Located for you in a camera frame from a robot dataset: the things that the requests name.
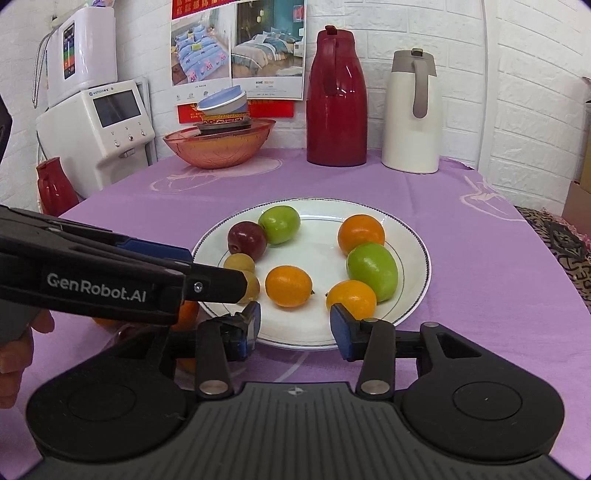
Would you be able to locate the small orange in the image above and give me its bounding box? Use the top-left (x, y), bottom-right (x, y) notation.
top-left (265, 265), bottom-right (313, 308)
top-left (326, 280), bottom-right (378, 321)

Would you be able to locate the dark patterned tray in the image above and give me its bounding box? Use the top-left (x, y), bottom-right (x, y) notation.
top-left (194, 115), bottom-right (254, 137)

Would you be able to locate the pink glass bowl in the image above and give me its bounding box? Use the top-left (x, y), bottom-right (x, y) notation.
top-left (163, 119), bottom-right (277, 169)

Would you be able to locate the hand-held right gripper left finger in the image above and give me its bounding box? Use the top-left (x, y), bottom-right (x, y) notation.
top-left (99, 301), bottom-right (262, 400)

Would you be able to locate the small green apple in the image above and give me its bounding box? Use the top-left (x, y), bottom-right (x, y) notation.
top-left (257, 205), bottom-right (302, 245)

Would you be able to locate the small red jug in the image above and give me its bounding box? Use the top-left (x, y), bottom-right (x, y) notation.
top-left (36, 157), bottom-right (80, 217)

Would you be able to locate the blue lidded bowl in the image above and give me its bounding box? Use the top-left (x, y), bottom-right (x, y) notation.
top-left (196, 85), bottom-right (249, 118)

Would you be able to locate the large orange with leaf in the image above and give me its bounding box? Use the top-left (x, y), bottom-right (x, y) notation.
top-left (172, 300), bottom-right (201, 374)

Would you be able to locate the white thermos jug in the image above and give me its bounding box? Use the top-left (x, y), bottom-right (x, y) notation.
top-left (381, 48), bottom-right (443, 175)

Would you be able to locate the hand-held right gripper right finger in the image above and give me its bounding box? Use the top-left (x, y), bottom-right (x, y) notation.
top-left (329, 303), bottom-right (485, 400)

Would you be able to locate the purple tablecloth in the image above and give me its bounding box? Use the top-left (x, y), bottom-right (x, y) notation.
top-left (0, 148), bottom-right (591, 480)

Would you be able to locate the dark patterned cloth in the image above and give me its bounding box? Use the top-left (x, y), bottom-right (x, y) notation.
top-left (515, 206), bottom-right (591, 315)

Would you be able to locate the large red thermos jug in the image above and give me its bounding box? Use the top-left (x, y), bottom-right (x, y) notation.
top-left (306, 25), bottom-right (368, 168)

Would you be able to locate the white plate with blue rim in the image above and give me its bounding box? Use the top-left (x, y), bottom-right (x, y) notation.
top-left (191, 198), bottom-right (432, 352)

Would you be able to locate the low cardboard box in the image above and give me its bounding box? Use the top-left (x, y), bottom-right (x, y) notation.
top-left (562, 181), bottom-right (591, 232)

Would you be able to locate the person's left hand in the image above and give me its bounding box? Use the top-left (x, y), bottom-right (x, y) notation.
top-left (0, 309), bottom-right (55, 410)

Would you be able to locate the dark red plum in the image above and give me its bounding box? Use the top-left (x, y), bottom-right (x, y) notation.
top-left (227, 221), bottom-right (269, 260)

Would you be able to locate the white wall water purifier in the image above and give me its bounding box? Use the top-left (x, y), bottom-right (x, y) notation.
top-left (33, 7), bottom-right (119, 109)

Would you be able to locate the tall cardboard box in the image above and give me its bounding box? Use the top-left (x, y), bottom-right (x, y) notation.
top-left (578, 136), bottom-right (591, 193)

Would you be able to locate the white wall pipe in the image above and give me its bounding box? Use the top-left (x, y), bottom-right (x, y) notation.
top-left (477, 0), bottom-right (498, 160)

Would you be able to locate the large green apple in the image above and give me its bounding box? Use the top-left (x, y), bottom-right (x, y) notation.
top-left (346, 243), bottom-right (399, 303)

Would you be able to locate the red wall poster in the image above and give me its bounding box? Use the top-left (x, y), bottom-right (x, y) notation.
top-left (177, 99), bottom-right (296, 124)

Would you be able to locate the bedding wall poster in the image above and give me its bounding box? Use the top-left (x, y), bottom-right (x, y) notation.
top-left (171, 0), bottom-right (308, 100)

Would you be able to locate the small yellow-green plum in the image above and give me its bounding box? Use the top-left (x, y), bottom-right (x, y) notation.
top-left (223, 253), bottom-right (256, 274)
top-left (238, 270), bottom-right (260, 304)

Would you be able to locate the white water dispenser with screen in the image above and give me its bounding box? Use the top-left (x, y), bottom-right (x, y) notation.
top-left (36, 79), bottom-right (156, 199)

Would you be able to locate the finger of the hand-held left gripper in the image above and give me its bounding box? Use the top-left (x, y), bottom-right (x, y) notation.
top-left (0, 205), bottom-right (193, 274)
top-left (185, 264), bottom-right (248, 304)

